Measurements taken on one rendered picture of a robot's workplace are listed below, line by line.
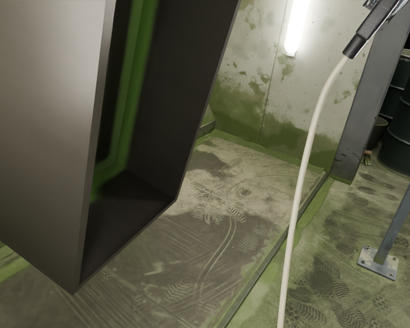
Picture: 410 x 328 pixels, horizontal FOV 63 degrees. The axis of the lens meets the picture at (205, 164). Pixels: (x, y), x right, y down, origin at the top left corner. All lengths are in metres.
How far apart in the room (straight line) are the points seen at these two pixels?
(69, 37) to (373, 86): 2.25
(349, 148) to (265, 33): 1.10
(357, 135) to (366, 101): 0.26
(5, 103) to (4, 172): 0.22
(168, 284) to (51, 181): 0.96
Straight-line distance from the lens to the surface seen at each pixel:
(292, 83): 2.80
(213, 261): 1.83
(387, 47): 2.62
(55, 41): 0.74
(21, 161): 0.97
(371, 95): 2.68
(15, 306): 1.74
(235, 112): 3.06
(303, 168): 0.88
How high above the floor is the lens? 1.34
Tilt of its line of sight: 29 degrees down
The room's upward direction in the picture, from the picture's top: 7 degrees clockwise
